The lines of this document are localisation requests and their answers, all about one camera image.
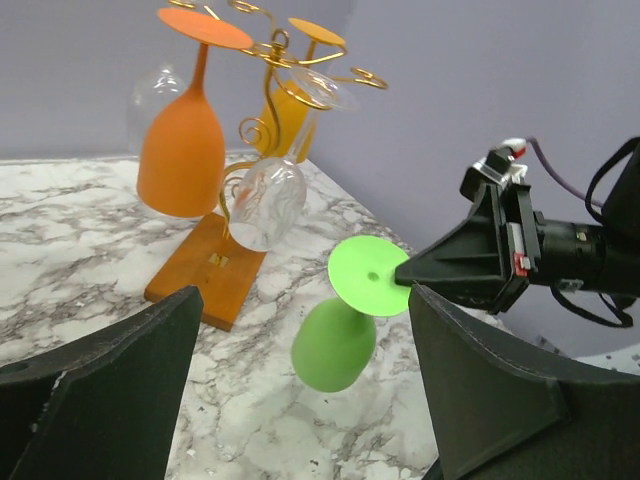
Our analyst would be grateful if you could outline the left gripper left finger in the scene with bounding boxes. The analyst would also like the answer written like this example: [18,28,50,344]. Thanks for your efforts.
[1,286,203,479]

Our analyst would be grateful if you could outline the orange plastic goblet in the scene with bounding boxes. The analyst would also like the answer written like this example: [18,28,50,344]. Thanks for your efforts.
[137,7,253,218]

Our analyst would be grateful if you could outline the clear wine glass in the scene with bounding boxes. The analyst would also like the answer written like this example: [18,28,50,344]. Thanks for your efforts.
[228,67,358,253]
[126,62,187,156]

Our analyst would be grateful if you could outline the yellow plastic goblet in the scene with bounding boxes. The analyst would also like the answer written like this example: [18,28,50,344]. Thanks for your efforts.
[255,17,346,157]

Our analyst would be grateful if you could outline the green plastic goblet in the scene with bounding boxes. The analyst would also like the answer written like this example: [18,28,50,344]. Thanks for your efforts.
[291,235,409,393]

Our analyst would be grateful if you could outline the gold wire glass rack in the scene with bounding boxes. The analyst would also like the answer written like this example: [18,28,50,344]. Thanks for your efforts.
[137,1,387,331]

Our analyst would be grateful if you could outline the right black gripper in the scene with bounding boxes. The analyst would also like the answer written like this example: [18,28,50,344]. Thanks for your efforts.
[394,185,606,313]

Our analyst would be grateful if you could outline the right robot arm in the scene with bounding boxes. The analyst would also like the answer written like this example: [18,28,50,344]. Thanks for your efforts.
[394,137,639,328]

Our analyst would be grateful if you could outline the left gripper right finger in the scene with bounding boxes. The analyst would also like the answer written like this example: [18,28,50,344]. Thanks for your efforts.
[409,285,639,479]

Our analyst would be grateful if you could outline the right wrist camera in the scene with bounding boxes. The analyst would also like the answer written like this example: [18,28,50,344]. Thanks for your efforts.
[459,138,528,201]

